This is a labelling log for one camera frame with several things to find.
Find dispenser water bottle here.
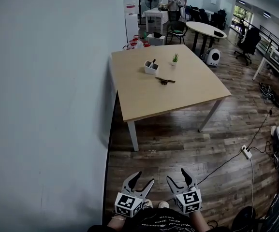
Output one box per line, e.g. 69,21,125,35
124,0,137,15

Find black mesh chair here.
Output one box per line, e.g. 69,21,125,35
165,20,188,45

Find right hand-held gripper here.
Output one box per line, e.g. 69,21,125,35
166,168,202,215

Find person's left forearm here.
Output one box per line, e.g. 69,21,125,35
106,213,128,232

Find person's black printed shirt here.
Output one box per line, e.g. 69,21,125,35
88,207,227,232

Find black office chair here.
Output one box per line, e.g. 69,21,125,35
234,27,262,66

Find person's right forearm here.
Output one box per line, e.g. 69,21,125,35
190,210,209,232

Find round white meeting table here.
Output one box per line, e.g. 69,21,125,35
185,21,227,58

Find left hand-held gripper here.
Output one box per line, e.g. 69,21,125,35
114,171,155,218

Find white storage box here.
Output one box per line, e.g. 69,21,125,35
146,32,166,46

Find white power cable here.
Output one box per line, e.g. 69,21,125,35
249,158,255,203

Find black metal railing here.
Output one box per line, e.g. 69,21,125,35
259,25,279,48

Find white water dispenser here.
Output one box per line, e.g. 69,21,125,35
124,13,140,43

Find white pet carrier backpack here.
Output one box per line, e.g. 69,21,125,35
202,47,221,67

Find bundle of black cables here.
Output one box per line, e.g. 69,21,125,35
259,82,279,107

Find white microwave oven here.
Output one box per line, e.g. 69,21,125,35
269,48,279,67

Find white pen holder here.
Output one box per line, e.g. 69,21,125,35
144,60,159,75

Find white power strip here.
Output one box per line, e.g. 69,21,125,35
241,145,253,160

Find window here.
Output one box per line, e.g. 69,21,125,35
233,5,253,28

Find black floor cable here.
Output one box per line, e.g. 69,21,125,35
196,150,243,186
247,105,275,149

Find table with white cloth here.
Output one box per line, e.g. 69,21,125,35
142,8,169,33

